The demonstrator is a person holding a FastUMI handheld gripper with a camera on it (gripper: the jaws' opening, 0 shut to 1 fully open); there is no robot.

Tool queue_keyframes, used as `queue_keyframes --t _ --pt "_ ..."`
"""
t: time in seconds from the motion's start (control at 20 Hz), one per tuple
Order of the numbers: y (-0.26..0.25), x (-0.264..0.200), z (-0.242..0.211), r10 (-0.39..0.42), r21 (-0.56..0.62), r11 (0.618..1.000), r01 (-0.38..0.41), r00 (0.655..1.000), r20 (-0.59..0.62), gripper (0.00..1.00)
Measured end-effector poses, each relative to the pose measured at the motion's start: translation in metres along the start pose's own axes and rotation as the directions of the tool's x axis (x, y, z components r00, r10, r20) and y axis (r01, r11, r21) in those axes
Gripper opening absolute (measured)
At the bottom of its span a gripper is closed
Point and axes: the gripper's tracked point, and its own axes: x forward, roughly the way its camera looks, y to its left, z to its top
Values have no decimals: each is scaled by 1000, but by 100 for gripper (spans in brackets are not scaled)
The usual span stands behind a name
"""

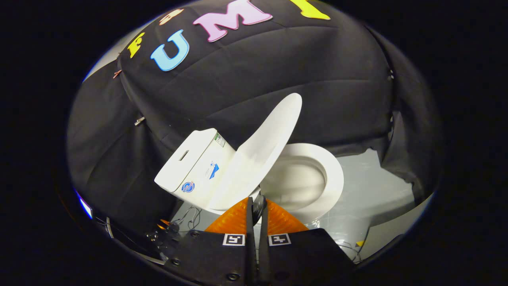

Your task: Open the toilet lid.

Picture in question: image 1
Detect white toilet seat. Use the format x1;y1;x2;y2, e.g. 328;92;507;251
260;143;345;213

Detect white toilet lid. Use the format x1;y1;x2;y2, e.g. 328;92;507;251
207;93;303;225

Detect black backdrop cloth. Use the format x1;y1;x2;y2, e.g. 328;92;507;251
65;0;443;239

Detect thin dark floor cable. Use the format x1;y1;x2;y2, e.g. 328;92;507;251
174;206;202;232
337;240;362;263

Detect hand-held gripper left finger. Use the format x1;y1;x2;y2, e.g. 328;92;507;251
164;197;257;286

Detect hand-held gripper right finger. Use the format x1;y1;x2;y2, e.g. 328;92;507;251
260;198;354;286

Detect white toilet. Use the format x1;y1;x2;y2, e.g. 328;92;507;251
154;128;345;239

